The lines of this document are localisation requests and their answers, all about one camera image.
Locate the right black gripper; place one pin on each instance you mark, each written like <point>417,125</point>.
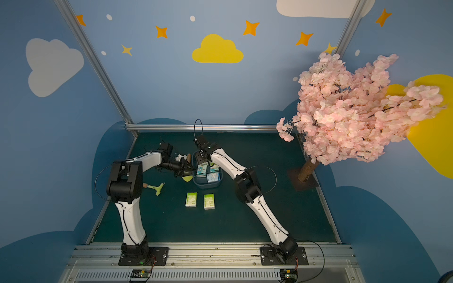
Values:
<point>200,157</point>

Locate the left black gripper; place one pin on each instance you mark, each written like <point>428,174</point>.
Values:
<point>181,167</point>

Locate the blue plastic storage box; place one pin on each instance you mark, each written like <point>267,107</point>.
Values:
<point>202,182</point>

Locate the green pocket tissue pack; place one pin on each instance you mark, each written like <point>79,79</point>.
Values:
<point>191,200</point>
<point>209,201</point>

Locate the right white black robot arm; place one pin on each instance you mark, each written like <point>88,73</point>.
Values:
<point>248,191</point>

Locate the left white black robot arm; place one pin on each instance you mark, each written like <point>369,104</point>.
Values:
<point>125,186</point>

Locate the blue pocket tissue pack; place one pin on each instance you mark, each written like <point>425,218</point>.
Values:
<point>213,177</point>
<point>202,170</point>
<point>214,168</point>

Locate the left green circuit board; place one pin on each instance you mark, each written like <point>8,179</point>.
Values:
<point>140,274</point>

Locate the green circuit board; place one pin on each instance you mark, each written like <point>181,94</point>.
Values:
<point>288,275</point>
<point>140,274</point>

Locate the pink blossom artificial tree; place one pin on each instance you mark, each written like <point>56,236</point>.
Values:
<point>351,115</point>

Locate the right green circuit board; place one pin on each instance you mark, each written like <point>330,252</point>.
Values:
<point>288,275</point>

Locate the green trowel wooden handle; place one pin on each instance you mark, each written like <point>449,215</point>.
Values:
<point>187,176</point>

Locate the green rake wooden handle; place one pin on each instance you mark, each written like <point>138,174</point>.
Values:
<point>157,189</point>

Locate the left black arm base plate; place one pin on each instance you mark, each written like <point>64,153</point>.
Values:
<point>156,256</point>

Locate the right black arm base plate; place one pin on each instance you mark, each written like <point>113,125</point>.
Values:
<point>272,256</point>

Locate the aluminium front rail frame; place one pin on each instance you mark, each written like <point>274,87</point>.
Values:
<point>210,262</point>

